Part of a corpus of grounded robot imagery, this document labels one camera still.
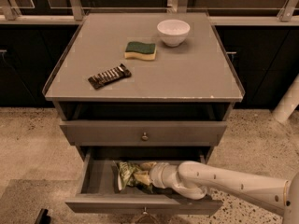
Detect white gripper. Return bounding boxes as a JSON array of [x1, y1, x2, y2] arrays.
[[135, 161, 179, 189]]

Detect green jalapeno chip bag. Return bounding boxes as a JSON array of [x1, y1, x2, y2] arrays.
[[116, 161, 152, 193]]

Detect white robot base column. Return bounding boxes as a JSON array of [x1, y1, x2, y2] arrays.
[[273, 75, 299, 122]]

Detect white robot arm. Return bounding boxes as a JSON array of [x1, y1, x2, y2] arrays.
[[147, 161, 299, 224]]

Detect brass middle drawer knob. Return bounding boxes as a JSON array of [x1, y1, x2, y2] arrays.
[[135, 208, 158, 224]]

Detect grey open middle drawer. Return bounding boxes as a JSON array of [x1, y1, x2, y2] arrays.
[[65, 147, 222, 215]]

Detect grey top drawer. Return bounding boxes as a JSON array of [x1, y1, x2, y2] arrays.
[[60, 120, 227, 147]]

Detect grey drawer cabinet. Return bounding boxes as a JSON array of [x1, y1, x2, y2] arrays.
[[42, 12, 246, 154]]

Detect round brass top knob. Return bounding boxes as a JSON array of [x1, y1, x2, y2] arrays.
[[141, 133, 149, 141]]

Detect dark striped snack bar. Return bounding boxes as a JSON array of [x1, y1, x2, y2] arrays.
[[88, 63, 132, 90]]

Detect black object on floor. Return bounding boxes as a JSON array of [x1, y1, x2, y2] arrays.
[[35, 208, 50, 224]]

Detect green yellow sponge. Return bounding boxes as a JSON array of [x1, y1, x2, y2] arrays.
[[124, 41, 156, 61]]

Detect white ceramic bowl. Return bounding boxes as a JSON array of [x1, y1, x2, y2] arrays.
[[157, 20, 191, 47]]

